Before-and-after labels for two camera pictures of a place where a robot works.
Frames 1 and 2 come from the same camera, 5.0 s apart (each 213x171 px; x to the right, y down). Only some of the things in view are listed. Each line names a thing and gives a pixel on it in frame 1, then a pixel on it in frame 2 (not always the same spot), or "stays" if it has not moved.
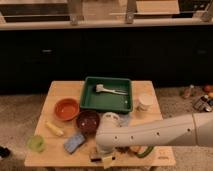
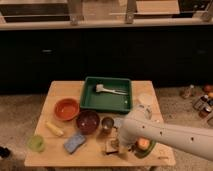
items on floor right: [200, 96] stays
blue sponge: [73, 143] stays
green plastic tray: [106, 101] stays
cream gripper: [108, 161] -> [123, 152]
